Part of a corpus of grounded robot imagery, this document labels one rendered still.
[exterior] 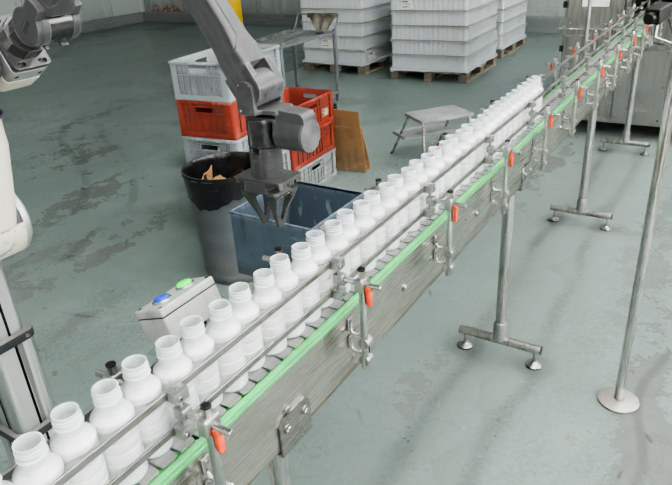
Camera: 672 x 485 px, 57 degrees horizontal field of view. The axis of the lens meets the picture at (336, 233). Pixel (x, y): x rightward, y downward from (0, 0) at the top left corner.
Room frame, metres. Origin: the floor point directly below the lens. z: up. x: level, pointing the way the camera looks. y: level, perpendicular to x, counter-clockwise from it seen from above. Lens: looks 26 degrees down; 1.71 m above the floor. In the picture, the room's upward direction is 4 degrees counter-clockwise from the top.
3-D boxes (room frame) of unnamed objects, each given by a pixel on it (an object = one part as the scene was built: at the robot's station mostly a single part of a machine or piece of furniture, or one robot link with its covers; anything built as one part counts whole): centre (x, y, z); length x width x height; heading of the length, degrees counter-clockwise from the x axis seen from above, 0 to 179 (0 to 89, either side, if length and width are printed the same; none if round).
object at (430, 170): (1.58, -0.26, 1.08); 0.06 x 0.06 x 0.17
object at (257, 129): (1.04, 0.11, 1.41); 0.07 x 0.06 x 0.07; 57
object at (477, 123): (1.88, -0.45, 1.08); 0.06 x 0.06 x 0.17
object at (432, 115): (4.85, -0.82, 0.21); 0.61 x 0.47 x 0.41; 20
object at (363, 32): (9.10, -0.45, 0.50); 1.23 x 1.05 x 1.00; 145
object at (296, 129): (1.03, 0.08, 1.45); 0.12 x 0.09 x 0.12; 57
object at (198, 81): (3.84, 0.59, 1.00); 0.61 x 0.41 x 0.22; 154
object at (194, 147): (3.84, 0.58, 0.55); 0.61 x 0.41 x 0.22; 153
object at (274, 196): (1.05, 0.11, 1.28); 0.07 x 0.07 x 0.09; 56
